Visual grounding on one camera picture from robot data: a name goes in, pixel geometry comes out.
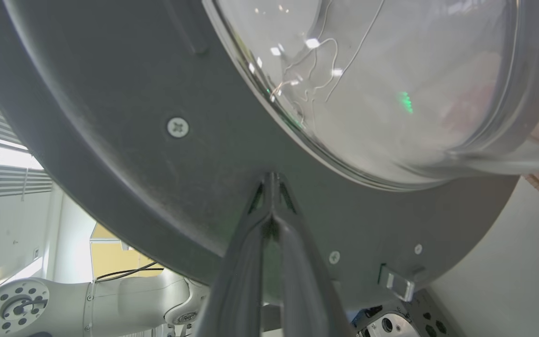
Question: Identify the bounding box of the black perforated robot part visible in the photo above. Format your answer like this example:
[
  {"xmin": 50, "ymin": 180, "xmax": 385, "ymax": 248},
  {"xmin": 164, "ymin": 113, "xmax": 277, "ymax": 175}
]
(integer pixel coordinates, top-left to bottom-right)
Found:
[{"xmin": 351, "ymin": 288, "xmax": 463, "ymax": 337}]

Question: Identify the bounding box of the thin black cable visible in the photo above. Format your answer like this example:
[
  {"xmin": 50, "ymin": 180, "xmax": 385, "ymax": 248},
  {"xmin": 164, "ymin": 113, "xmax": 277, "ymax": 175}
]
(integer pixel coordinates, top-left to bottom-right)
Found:
[
  {"xmin": 95, "ymin": 268, "xmax": 165, "ymax": 283},
  {"xmin": 95, "ymin": 262, "xmax": 159, "ymax": 281}
]

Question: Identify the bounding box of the yellow wall panel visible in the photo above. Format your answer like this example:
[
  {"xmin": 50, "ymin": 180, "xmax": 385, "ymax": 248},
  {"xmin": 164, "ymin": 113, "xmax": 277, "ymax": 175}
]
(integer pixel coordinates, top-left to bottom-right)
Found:
[{"xmin": 89, "ymin": 223, "xmax": 159, "ymax": 283}]

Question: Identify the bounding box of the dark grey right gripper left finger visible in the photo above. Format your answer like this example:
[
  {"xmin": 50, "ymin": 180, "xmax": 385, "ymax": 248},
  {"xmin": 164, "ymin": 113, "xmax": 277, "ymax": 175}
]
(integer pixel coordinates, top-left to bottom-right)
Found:
[{"xmin": 194, "ymin": 172, "xmax": 275, "ymax": 337}]

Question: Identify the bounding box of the grey washing machine door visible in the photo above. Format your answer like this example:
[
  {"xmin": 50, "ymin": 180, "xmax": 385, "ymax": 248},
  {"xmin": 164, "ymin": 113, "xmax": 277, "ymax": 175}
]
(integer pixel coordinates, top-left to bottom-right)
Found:
[{"xmin": 0, "ymin": 0, "xmax": 539, "ymax": 309}]

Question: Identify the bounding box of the white window blind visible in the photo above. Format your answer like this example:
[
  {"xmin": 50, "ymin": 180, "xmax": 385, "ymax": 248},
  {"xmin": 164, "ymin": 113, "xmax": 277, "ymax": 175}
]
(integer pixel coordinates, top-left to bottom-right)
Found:
[{"xmin": 0, "ymin": 61, "xmax": 54, "ymax": 200}]

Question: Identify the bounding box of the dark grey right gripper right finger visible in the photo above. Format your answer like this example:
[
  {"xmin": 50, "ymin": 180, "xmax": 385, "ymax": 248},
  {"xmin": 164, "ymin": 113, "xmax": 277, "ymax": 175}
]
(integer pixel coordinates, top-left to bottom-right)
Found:
[{"xmin": 273, "ymin": 172, "xmax": 355, "ymax": 337}]

